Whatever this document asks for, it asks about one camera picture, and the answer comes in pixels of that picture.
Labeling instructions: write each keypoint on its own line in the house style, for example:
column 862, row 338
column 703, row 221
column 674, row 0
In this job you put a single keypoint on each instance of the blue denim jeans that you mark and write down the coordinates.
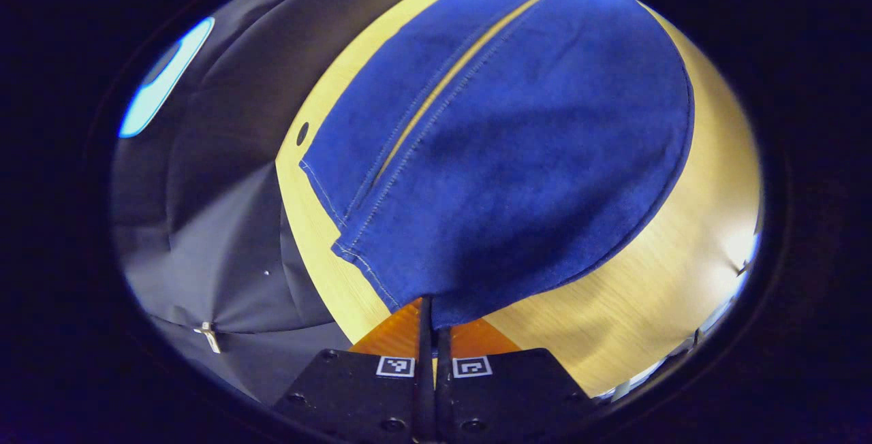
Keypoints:
column 518, row 158

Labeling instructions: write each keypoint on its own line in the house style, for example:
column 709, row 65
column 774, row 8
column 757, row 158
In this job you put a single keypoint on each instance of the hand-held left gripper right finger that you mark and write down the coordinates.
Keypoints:
column 443, row 389

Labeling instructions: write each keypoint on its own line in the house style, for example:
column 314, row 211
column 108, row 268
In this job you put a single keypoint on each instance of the white clip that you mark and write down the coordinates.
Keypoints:
column 208, row 336

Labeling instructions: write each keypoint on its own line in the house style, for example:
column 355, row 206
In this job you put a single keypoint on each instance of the black backdrop cloth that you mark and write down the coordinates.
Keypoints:
column 225, row 226

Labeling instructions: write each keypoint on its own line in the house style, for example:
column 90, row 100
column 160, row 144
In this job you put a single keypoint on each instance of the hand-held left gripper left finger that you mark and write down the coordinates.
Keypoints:
column 426, row 389

